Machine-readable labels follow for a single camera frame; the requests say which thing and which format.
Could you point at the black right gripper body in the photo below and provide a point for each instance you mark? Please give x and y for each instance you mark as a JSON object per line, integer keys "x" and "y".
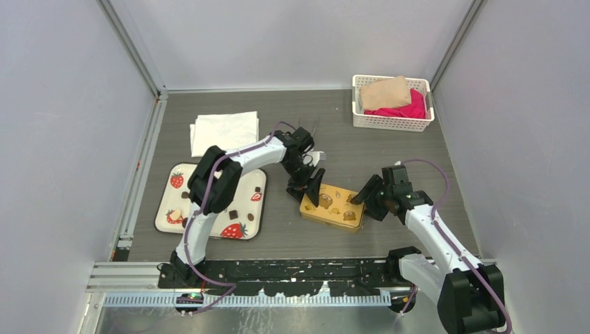
{"x": 378, "y": 206}

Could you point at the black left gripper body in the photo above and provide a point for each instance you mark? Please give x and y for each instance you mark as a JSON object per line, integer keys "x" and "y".
{"x": 300, "y": 177}

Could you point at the gold bear print lid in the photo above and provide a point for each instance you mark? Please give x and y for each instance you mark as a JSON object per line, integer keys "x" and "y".
{"x": 332, "y": 199}

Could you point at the silver metal tongs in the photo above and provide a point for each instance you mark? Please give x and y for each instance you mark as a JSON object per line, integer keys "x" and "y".
{"x": 309, "y": 124}

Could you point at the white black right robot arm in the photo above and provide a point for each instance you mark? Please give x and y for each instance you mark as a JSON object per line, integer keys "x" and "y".
{"x": 468, "y": 294}

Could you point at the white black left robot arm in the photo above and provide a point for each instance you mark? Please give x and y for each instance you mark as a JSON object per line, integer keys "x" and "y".
{"x": 214, "y": 182}

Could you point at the white round chocolate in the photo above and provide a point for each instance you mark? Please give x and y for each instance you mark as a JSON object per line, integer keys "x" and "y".
{"x": 175, "y": 215}

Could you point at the gold tin box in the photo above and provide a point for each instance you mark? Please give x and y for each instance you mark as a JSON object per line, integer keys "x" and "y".
{"x": 349, "y": 221}

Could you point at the white strawberry print tray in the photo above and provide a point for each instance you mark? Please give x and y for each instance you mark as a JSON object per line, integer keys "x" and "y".
{"x": 246, "y": 201}

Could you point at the white folded towel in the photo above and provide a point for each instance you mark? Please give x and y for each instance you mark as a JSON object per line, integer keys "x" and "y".
{"x": 227, "y": 131}

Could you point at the pink red cloth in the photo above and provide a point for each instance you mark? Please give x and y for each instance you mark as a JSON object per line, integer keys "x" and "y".
{"x": 416, "y": 109}

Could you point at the white plastic basket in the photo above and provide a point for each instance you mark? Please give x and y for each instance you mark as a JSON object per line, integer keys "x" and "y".
{"x": 359, "y": 119}

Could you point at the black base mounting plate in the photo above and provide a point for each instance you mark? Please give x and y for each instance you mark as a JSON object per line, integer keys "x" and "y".
{"x": 343, "y": 277}

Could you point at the beige cloth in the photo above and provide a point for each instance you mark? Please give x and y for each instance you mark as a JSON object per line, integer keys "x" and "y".
{"x": 385, "y": 93}

